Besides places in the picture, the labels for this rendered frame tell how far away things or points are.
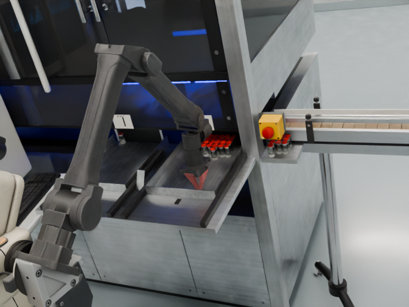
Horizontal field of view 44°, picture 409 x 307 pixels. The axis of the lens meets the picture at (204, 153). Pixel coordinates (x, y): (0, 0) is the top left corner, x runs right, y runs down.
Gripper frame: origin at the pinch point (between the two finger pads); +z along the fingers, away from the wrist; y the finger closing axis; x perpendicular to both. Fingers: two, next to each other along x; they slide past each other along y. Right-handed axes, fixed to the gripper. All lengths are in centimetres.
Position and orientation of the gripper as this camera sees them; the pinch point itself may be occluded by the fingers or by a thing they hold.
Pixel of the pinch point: (198, 188)
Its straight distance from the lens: 167.3
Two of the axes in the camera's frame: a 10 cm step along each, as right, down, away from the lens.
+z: 1.3, 9.2, 3.7
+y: 4.1, -3.9, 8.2
